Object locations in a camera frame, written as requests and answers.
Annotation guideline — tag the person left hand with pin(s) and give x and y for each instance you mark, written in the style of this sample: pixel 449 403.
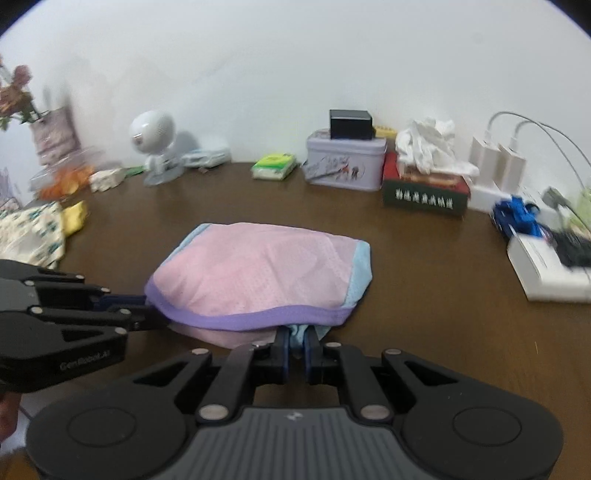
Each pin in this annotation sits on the person left hand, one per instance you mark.
pixel 9 411

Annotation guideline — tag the dark tissue box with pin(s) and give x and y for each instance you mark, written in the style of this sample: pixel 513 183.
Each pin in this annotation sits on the dark tissue box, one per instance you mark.
pixel 423 171

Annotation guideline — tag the lavender tin box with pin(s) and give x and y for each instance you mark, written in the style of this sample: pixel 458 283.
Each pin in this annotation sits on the lavender tin box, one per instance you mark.
pixel 345 163

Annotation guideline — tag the green tissue pack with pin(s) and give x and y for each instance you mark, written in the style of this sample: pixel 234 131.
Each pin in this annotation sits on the green tissue pack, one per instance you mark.
pixel 273 167

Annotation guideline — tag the white round robot figurine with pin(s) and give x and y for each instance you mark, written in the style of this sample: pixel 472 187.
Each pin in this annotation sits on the white round robot figurine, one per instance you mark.
pixel 152 133

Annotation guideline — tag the white small device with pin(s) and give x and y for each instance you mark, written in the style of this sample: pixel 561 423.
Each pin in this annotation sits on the white small device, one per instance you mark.
pixel 206 158

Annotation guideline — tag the clear box of orange peels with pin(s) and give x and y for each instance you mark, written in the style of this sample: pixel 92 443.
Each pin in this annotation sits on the clear box of orange peels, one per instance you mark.
pixel 63 178

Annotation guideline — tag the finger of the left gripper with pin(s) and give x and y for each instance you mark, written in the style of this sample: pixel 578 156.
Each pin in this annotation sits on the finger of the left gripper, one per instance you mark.
pixel 131 317
pixel 73 293

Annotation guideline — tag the white power strip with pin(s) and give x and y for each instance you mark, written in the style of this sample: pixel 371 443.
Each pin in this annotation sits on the white power strip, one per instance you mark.
pixel 542 275

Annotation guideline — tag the blue toy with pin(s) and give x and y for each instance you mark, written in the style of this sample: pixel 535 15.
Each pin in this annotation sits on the blue toy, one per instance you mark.
pixel 518 217

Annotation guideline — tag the white charger plug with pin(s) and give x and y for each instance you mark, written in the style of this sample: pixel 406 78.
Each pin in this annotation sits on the white charger plug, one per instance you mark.
pixel 501 172

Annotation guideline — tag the dried rose bouquet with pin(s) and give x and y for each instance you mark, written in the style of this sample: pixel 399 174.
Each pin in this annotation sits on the dried rose bouquet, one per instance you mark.
pixel 17 103

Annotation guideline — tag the small black box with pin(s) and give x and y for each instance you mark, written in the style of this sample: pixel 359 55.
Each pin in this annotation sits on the small black box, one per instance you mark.
pixel 351 124

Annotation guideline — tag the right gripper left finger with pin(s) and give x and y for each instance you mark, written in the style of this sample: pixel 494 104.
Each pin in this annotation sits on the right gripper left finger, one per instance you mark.
pixel 246 368

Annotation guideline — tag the pink blue purple-trimmed garment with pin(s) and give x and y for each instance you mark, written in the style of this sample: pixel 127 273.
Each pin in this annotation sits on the pink blue purple-trimmed garment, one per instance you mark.
pixel 229 284

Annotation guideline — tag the cream green-flower garment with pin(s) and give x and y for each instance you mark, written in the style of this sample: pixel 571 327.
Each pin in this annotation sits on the cream green-flower garment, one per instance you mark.
pixel 34 236

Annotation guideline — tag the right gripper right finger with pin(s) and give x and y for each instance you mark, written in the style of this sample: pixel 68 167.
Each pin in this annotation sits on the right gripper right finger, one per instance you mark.
pixel 347 369

